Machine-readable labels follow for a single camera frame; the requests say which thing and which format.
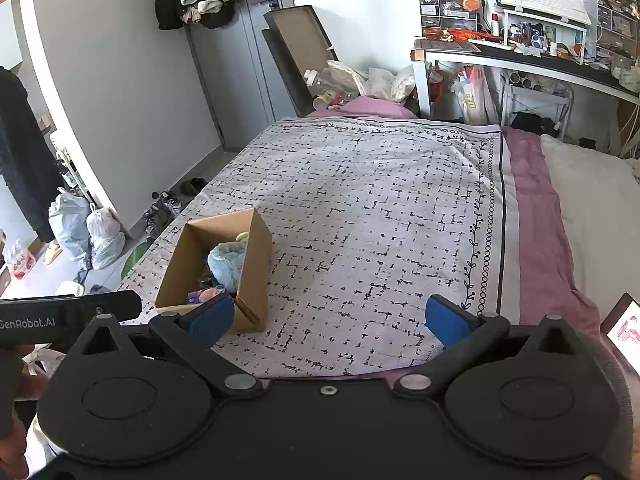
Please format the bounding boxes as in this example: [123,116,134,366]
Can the white duvet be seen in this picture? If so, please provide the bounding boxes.
[540,132,640,322]

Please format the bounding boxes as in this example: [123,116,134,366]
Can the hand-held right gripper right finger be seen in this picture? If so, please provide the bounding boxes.
[395,294,584,402]

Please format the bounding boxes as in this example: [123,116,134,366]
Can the white monitor riser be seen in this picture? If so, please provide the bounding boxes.
[500,6,589,54]

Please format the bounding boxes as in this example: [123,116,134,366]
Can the smartphone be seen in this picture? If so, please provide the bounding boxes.
[600,292,640,377]

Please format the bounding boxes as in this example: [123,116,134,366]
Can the grey door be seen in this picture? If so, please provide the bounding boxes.
[184,0,312,154]

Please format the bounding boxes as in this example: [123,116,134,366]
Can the green leaf floor mat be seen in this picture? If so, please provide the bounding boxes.
[120,240,149,281]

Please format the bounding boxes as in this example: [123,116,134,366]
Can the pink soft toy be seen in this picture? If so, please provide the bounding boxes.
[187,284,226,305]

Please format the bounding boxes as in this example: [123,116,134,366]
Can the grey drawer organiser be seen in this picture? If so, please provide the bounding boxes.
[419,0,481,39]

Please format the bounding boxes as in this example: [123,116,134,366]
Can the pile of plastic bags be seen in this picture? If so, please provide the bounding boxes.
[327,60,417,104]

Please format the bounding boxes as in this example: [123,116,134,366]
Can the clear plastic bottle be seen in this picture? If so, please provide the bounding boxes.
[304,69,337,92]

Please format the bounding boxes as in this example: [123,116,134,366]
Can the clear drawer organiser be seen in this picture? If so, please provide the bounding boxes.
[595,0,640,69]

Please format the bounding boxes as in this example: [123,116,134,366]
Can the grey plastic bag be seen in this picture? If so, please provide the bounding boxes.
[48,187,94,271]

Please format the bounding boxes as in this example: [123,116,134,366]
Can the white wire rack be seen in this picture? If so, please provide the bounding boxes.
[501,70,574,142]

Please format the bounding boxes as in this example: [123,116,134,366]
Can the white black patterned blanket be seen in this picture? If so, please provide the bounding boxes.
[120,119,524,379]

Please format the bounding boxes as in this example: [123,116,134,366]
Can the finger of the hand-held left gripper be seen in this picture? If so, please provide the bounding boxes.
[70,289,143,337]

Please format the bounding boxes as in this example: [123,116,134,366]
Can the black hanging coat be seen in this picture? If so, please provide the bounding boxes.
[0,66,69,244]

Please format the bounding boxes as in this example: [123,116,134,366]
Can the blue fluffy plush toy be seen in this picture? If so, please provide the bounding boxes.
[207,241,247,292]

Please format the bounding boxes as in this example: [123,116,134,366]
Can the person's left hand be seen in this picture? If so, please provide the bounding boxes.
[0,374,51,480]

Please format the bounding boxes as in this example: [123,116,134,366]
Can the grey sneaker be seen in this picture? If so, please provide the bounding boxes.
[152,190,187,212]
[142,200,177,237]

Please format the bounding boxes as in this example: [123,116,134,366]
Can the pink bed sheet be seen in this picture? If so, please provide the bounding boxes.
[305,96,604,342]

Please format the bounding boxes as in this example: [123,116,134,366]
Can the red white plastic bag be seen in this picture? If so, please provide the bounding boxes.
[5,240,36,281]

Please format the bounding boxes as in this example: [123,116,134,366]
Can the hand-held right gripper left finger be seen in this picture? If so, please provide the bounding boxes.
[75,292,264,402]

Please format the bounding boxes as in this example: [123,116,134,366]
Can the white cables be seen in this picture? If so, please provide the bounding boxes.
[617,105,640,162]

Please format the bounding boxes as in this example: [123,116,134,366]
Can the white desk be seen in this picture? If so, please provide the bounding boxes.
[411,37,640,122]

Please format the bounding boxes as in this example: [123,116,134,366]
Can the brown cardboard box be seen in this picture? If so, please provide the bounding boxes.
[155,207,274,334]

